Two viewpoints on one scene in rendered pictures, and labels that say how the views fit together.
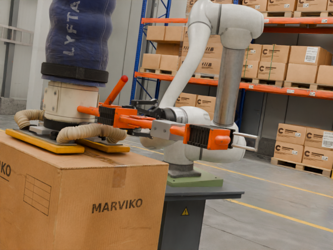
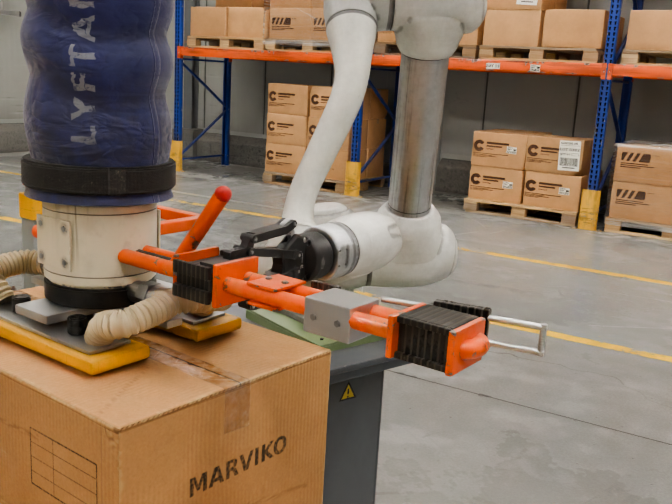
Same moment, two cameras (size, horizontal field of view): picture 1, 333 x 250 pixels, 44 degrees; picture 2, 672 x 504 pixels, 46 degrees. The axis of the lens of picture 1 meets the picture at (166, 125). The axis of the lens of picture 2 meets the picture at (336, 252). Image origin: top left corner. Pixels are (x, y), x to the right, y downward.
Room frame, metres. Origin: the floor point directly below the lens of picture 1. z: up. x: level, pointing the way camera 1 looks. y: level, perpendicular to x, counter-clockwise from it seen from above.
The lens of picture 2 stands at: (0.17, 0.12, 1.36)
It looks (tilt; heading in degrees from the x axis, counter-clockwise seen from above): 13 degrees down; 353
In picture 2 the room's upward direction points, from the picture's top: 3 degrees clockwise
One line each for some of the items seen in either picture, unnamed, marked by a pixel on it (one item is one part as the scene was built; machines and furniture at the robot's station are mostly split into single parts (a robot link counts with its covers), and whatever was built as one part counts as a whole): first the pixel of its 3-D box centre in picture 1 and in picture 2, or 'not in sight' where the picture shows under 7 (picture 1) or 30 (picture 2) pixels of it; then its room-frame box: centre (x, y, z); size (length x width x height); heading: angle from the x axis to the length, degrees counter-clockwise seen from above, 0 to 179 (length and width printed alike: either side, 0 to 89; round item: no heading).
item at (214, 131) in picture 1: (206, 136); (435, 337); (1.00, -0.10, 1.08); 0.08 x 0.07 x 0.05; 47
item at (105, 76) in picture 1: (76, 73); (102, 171); (1.41, 0.33, 1.20); 0.23 x 0.23 x 0.04
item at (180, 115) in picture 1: (172, 119); (325, 251); (1.40, -0.02, 1.08); 0.09 x 0.06 x 0.09; 48
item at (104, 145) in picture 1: (89, 136); (148, 297); (1.48, 0.27, 0.98); 0.34 x 0.10 x 0.05; 47
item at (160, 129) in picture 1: (168, 130); (341, 314); (1.09, -0.01, 1.07); 0.07 x 0.07 x 0.04; 47
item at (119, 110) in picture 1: (117, 116); (215, 275); (1.24, 0.15, 1.08); 0.10 x 0.08 x 0.06; 137
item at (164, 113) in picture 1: (157, 119); (296, 259); (1.35, 0.03, 1.08); 0.09 x 0.07 x 0.08; 138
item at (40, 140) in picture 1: (43, 135); (48, 321); (1.34, 0.40, 0.98); 0.34 x 0.10 x 0.05; 47
